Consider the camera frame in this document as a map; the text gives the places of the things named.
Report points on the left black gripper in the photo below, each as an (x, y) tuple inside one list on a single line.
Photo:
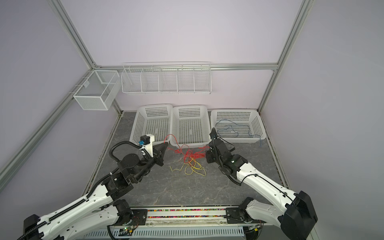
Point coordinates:
[(157, 153)]

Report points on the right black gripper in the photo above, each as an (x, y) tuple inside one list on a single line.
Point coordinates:
[(209, 153)]

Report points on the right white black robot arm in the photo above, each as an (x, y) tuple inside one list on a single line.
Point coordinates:
[(270, 189)]

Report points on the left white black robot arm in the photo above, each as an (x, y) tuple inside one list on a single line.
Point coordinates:
[(108, 189)]

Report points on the left white plastic basket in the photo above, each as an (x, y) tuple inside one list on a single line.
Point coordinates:
[(152, 119)]

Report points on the white plastic basket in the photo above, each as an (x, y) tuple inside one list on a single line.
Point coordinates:
[(190, 127), (152, 119), (238, 126)]

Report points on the right white plastic basket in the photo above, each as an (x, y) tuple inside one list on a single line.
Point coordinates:
[(238, 126)]

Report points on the middle white plastic basket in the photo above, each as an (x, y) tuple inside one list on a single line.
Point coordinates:
[(190, 127)]

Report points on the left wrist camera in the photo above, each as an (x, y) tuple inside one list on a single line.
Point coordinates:
[(147, 142)]

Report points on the white wire wall shelf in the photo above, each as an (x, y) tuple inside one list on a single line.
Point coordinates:
[(167, 78)]

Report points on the white vented cable duct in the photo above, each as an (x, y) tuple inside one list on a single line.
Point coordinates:
[(178, 233)]

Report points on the white mesh wall box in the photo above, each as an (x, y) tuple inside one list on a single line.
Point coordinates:
[(98, 90)]

